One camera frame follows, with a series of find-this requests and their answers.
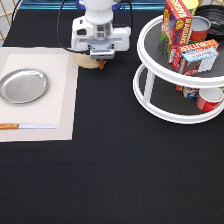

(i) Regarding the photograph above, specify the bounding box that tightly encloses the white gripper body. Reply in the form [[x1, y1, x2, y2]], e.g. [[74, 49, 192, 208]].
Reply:
[[71, 16, 131, 60]]

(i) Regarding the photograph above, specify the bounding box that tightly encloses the round silver metal plate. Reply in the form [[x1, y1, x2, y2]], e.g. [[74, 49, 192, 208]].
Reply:
[[0, 68, 50, 104]]

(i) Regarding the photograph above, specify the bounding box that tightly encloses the fork with wooden handle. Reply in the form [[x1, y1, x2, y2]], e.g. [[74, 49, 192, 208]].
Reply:
[[99, 59, 104, 70]]

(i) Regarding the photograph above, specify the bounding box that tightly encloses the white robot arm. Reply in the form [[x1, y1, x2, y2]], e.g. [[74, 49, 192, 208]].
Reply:
[[71, 0, 131, 60]]

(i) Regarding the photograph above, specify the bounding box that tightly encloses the round wooden coaster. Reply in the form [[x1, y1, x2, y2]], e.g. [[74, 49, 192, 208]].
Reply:
[[75, 53, 100, 69]]

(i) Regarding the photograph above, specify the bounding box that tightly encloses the white two-tier turntable rack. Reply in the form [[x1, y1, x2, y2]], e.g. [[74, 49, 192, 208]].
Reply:
[[133, 15, 224, 124]]

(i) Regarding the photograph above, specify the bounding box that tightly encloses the red raisins box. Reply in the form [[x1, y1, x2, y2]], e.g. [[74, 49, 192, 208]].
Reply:
[[159, 0, 192, 63]]

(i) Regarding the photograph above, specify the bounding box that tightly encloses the beige woven placemat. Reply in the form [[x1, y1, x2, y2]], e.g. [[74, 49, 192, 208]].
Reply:
[[0, 47, 78, 142]]

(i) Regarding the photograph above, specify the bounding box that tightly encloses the blue brown chocolate box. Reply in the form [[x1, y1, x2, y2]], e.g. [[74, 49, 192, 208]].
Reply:
[[176, 47, 219, 75]]

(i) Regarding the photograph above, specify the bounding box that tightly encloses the yellow green container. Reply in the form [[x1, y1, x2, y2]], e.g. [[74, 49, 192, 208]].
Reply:
[[182, 0, 198, 15]]

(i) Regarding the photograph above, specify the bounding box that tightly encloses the red can upper tier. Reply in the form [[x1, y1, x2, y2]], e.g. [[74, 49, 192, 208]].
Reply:
[[189, 16, 211, 42]]

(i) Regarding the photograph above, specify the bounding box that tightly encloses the red can tier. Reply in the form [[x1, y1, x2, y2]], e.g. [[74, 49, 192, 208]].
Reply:
[[189, 16, 211, 42], [197, 88, 224, 112]]

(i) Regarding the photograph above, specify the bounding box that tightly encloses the small box lower tier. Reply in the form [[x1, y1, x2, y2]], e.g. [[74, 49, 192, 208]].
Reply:
[[176, 85, 199, 98]]

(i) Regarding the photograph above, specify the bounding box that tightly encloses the red butter box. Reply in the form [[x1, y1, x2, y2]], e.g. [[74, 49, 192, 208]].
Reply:
[[172, 39, 219, 70]]

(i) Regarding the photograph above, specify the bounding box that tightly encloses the black bowl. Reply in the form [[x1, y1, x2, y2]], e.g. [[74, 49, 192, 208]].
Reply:
[[195, 5, 224, 37]]

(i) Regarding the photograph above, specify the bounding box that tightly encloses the red can lower tier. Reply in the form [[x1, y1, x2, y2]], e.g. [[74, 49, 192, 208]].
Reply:
[[197, 88, 224, 112]]

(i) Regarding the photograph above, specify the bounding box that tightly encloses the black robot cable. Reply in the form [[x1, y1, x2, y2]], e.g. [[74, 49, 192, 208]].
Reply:
[[56, 0, 134, 54]]

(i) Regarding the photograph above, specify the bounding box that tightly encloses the knife with wooden handle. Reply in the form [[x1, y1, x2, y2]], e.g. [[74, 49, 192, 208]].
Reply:
[[0, 123, 57, 130]]

